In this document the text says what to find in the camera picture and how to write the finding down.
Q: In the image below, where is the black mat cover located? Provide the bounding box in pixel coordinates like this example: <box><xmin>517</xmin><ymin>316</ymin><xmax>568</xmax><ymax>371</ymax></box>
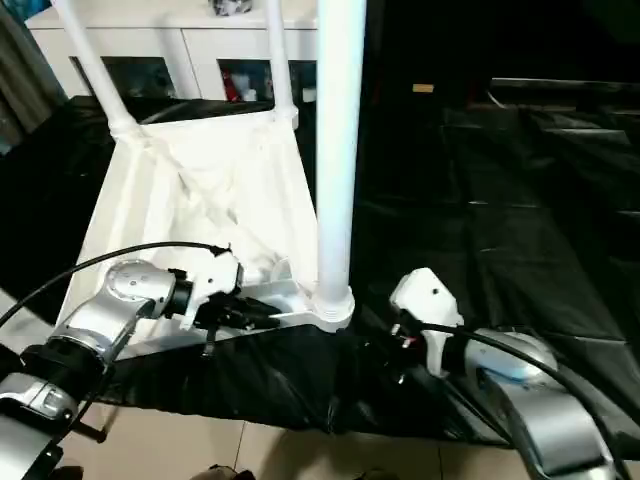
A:
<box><xmin>0</xmin><ymin>74</ymin><xmax>640</xmax><ymax>446</ymax></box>

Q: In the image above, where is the black folding stand frame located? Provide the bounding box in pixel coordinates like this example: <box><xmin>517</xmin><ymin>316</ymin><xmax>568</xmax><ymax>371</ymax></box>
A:
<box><xmin>74</xmin><ymin>404</ymin><xmax>119</xmax><ymax>444</ymax></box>

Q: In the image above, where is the white plastic table top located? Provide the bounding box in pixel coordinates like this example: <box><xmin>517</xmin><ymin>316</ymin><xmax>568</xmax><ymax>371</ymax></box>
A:
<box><xmin>55</xmin><ymin>107</ymin><xmax>357</xmax><ymax>364</ymax></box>

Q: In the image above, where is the white glass door cabinet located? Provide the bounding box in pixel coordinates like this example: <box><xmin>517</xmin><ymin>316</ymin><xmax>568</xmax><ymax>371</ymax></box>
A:
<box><xmin>24</xmin><ymin>0</ymin><xmax>321</xmax><ymax>104</ymax></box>

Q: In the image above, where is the dark metal bar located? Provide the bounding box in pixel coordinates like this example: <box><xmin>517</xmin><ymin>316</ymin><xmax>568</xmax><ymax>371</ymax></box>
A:
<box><xmin>492</xmin><ymin>77</ymin><xmax>640</xmax><ymax>91</ymax></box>

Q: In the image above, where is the grey curtain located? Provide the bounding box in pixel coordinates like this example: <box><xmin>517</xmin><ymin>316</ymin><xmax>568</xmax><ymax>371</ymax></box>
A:
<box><xmin>0</xmin><ymin>0</ymin><xmax>66</xmax><ymax>151</ymax></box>

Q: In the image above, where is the dark speckled object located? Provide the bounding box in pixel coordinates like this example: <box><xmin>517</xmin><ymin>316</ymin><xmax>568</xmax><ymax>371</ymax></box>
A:
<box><xmin>212</xmin><ymin>0</ymin><xmax>256</xmax><ymax>16</ymax></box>

